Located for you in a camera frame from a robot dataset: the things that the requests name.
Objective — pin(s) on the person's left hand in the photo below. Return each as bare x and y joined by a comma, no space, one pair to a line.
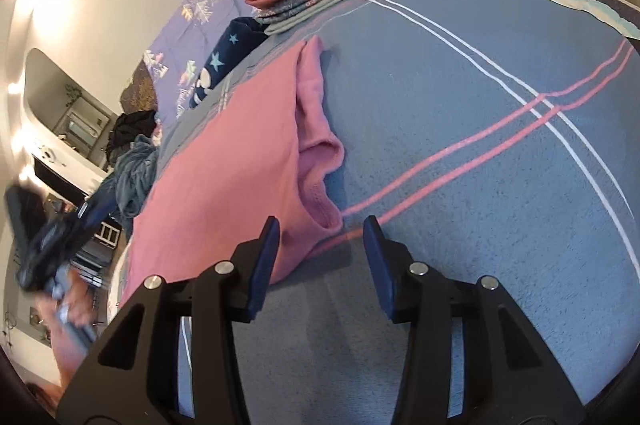
80,297

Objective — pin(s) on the person's left forearm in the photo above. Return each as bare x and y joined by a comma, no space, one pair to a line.
62,345

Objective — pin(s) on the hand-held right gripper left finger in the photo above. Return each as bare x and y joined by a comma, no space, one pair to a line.
262,270

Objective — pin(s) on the pink long-sleeve shirt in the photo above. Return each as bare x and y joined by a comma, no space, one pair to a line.
225,165

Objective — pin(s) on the grey-blue fleece blanket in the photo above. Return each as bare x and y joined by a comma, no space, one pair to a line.
132,175

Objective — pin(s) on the black clothes pile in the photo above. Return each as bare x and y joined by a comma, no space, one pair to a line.
131,130

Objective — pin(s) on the brown floral cushion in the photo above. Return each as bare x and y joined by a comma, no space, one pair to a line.
140,87

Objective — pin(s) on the navy star-print rolled blanket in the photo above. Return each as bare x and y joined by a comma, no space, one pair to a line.
220,60

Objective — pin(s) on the green plant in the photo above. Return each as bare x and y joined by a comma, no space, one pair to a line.
72,95

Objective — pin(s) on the wall mirror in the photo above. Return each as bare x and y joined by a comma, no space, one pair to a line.
82,125

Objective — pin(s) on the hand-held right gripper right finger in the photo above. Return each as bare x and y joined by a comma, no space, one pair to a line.
382,275

